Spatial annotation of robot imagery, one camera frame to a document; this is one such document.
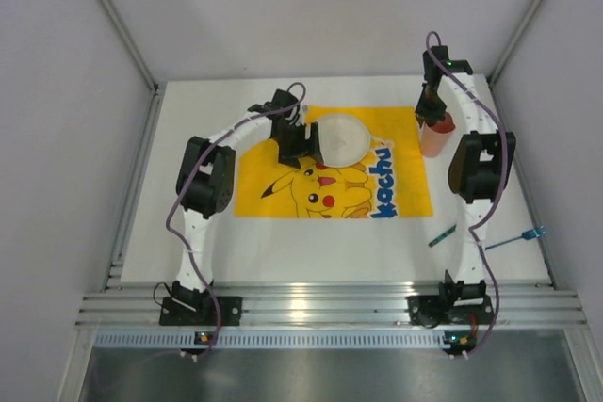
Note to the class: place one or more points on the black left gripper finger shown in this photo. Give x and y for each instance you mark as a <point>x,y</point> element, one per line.
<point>288,159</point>
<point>313,143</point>

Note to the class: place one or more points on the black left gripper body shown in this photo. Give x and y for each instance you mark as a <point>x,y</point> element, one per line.
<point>298,143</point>

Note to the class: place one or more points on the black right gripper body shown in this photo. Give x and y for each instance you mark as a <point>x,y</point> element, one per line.
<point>430,108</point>

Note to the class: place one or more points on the pink plastic cup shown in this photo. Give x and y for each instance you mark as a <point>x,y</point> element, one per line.
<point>433,138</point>

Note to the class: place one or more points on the cream bear plate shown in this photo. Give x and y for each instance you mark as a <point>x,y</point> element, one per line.
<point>343,140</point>

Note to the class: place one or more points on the yellow Pikachu placemat cloth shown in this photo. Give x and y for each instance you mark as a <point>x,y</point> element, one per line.
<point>389,181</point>

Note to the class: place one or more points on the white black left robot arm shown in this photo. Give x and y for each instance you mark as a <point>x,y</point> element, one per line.
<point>205,186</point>

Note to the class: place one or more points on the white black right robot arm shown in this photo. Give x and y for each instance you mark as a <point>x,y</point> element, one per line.
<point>478,174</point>

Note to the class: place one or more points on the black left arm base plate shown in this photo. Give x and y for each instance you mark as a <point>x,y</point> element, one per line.
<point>200,312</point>

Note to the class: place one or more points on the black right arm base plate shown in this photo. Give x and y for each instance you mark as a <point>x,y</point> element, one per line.
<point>433,311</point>

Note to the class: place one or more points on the aluminium frame rail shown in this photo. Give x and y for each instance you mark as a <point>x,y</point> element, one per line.
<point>314,305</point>

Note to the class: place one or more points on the white perforated cable duct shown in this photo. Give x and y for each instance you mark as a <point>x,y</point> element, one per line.
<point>272,339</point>

